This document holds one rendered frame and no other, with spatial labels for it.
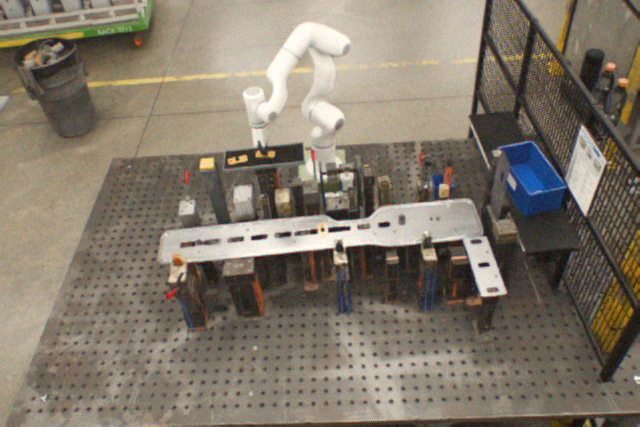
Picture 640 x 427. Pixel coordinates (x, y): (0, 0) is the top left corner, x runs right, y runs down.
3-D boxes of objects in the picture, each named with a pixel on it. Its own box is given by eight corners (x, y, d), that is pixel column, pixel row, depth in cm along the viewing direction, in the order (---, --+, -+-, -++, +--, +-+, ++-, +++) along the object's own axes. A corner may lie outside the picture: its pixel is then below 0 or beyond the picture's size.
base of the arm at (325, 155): (308, 154, 306) (306, 128, 293) (343, 155, 304) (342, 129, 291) (305, 179, 293) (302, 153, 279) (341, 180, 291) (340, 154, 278)
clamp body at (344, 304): (334, 316, 244) (329, 267, 219) (332, 293, 252) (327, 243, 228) (356, 314, 243) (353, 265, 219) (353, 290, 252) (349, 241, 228)
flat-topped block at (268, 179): (267, 231, 282) (253, 165, 251) (267, 219, 288) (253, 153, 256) (287, 229, 282) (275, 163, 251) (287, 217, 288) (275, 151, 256)
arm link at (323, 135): (323, 130, 291) (321, 93, 274) (349, 146, 282) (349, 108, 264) (306, 141, 285) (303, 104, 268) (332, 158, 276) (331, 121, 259)
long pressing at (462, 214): (155, 271, 232) (154, 269, 231) (162, 230, 248) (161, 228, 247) (486, 237, 231) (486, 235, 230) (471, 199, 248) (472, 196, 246)
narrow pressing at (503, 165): (496, 225, 234) (509, 165, 211) (488, 205, 242) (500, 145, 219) (497, 225, 234) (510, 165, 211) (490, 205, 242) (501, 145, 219)
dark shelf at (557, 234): (525, 257, 221) (526, 252, 219) (467, 119, 286) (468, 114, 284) (580, 251, 221) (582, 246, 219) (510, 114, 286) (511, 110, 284)
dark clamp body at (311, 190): (307, 253, 270) (299, 197, 244) (306, 232, 280) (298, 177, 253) (329, 250, 270) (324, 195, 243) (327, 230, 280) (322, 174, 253)
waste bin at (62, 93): (38, 146, 463) (-3, 72, 413) (60, 107, 502) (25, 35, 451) (96, 142, 460) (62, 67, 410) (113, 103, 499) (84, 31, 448)
